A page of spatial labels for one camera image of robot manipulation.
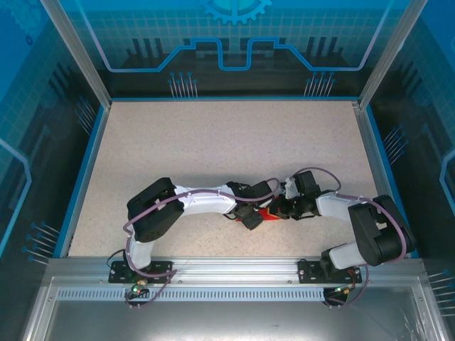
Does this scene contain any red paper sheet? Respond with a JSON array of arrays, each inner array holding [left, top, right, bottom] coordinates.
[[234, 208, 285, 224]]

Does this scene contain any sheet metal tray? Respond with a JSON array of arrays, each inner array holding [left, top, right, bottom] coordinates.
[[21, 276, 451, 341]]

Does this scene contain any blue table edge strip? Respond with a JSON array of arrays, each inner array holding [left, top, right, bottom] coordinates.
[[52, 104, 113, 259], [365, 104, 421, 259]]

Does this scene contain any blue circuit print panel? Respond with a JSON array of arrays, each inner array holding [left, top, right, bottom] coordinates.
[[0, 0, 109, 341], [358, 0, 455, 341]]

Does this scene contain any blue panel with gear print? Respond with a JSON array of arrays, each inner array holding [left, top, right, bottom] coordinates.
[[65, 0, 413, 99]]

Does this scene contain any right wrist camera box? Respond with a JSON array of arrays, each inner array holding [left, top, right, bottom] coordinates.
[[282, 177, 299, 200]]

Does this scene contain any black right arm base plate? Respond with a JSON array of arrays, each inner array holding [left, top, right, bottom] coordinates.
[[297, 258, 363, 285]]

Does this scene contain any aluminium mounting rail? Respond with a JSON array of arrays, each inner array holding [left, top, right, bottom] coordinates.
[[45, 257, 426, 283]]

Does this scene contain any aluminium table edge rail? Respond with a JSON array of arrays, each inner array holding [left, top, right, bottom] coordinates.
[[353, 100, 409, 259]]

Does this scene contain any slotted grey cable duct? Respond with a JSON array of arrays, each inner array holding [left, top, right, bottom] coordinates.
[[56, 288, 338, 302]]

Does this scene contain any green lit cable connector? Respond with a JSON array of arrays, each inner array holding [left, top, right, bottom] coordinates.
[[129, 278, 149, 298], [332, 282, 356, 298]]

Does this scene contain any aluminium frame post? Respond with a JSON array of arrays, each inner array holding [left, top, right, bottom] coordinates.
[[40, 0, 112, 108], [357, 0, 429, 108]]

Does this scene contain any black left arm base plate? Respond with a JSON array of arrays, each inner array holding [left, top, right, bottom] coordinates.
[[108, 261, 174, 285]]

